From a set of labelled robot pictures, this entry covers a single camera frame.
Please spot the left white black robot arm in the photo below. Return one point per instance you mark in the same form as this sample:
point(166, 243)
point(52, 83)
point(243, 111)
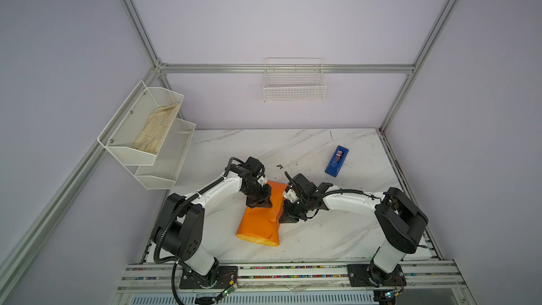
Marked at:
point(178, 231)

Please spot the blue tape dispenser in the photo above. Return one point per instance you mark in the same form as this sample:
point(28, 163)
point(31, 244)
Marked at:
point(337, 161)

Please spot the beige cloth in shelf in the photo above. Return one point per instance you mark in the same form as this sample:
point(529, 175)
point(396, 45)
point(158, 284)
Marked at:
point(155, 130)

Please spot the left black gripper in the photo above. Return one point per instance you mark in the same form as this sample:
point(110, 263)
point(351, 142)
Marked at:
point(262, 203)

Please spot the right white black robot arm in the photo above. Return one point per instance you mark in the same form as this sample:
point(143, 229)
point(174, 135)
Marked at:
point(401, 220)

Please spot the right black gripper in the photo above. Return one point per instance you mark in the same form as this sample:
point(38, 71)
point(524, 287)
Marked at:
point(286, 217)

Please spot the white wire wall basket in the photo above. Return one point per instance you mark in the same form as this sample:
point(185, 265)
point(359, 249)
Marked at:
point(294, 80)

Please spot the lower white mesh shelf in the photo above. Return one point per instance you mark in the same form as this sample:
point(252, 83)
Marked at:
point(168, 165)

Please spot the upper white mesh shelf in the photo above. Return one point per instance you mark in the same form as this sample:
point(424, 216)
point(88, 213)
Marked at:
point(137, 133)

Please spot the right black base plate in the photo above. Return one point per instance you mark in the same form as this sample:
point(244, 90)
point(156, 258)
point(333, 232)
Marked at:
point(369, 275)

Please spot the white mesh shelf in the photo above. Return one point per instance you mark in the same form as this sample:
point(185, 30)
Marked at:
point(168, 165)
point(137, 133)

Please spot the yellow orange wrapping paper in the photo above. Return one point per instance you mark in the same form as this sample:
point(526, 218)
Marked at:
point(261, 225)

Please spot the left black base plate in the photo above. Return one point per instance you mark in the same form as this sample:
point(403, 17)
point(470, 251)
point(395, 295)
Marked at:
point(218, 278)

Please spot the aluminium frame rail front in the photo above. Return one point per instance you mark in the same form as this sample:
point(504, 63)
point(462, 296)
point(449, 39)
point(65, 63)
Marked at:
point(302, 277)

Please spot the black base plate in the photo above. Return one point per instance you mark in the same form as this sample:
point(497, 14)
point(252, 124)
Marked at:
point(369, 275)
point(218, 278)

